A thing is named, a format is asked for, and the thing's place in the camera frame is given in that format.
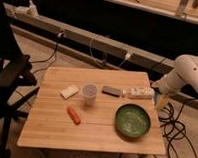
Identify white spray bottle on ledge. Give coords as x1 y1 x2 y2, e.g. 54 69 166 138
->
15 0 39 17

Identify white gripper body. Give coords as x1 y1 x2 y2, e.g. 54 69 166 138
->
151 75 175 95

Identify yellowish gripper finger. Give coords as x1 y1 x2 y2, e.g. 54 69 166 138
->
156 95 169 110

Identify black floor cables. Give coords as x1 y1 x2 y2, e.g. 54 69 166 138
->
153 100 198 158

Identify dark grey rectangular block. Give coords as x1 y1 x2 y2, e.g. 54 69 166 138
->
102 86 121 97

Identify black cable left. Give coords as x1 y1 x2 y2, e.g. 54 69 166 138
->
28 30 65 76

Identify black office chair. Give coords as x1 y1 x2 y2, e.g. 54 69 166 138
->
0 1 39 158

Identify green ceramic bowl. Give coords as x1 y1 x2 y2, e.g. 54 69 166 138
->
114 103 151 139

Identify white hanging cable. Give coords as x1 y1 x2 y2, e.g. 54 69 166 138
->
87 36 133 69

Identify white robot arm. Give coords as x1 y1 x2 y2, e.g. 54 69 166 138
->
151 54 198 110

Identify translucent plastic cup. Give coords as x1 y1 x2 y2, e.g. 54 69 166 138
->
82 84 97 106

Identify white sponge block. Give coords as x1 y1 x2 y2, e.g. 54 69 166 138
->
61 85 79 99

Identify orange carrot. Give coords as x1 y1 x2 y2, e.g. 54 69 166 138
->
67 107 80 125

